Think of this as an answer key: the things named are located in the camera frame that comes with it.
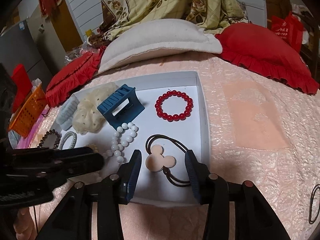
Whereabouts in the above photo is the white bead bracelet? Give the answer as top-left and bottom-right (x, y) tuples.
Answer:
(102, 121), (139, 164)

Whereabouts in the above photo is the pink mouse hair tie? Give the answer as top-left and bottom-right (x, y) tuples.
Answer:
(145, 134), (192, 188)

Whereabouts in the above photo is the blue hair claw clip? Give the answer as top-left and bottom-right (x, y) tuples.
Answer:
(97, 84), (145, 129)

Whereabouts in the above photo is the red bead bracelet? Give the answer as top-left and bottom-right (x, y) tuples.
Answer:
(154, 89), (194, 123)

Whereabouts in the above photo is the person's left hand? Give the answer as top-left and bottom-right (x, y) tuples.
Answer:
(14, 207), (37, 240)

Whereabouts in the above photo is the cream dotted chiffon scrunchie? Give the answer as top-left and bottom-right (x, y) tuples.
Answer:
(72, 82), (118, 134)

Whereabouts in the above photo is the grey fuzzy scrunchie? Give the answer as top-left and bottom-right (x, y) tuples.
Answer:
(55, 95), (80, 131)

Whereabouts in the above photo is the orange plastic basket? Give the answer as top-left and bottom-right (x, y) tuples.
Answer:
(9, 85), (47, 138)

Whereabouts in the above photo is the white cardboard box lid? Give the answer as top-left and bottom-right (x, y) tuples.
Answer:
(37, 70), (211, 208)

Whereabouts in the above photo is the red ruffled cushion left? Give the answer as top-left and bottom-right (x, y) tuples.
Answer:
(46, 46), (106, 107)

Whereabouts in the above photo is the red ruffled cushion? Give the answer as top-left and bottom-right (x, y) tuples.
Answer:
(215, 23), (319, 95)
(46, 46), (106, 107)

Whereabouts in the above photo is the red box in basket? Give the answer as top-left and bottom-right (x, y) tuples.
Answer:
(11, 64), (33, 113)

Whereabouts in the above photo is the clear plastic bag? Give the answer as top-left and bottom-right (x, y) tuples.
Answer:
(65, 42), (99, 64)

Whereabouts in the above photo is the red ruffled cushion right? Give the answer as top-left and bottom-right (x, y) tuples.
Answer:
(215, 23), (319, 95)

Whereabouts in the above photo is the white pillow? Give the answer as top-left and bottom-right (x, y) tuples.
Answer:
(98, 19), (222, 74)

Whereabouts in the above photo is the floral beige quilt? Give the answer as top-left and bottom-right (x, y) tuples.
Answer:
(87, 0), (248, 48)

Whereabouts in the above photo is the red gift bag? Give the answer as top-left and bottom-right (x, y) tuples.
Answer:
(271, 11), (304, 53)

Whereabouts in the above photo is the silver spiral hair tie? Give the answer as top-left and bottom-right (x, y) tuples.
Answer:
(57, 130), (78, 151)

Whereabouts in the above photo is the dark brown bead bracelet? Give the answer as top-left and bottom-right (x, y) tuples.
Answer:
(36, 129), (62, 150)

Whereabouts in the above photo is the black hair tie on bed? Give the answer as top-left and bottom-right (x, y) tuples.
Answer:
(307, 184), (320, 225)

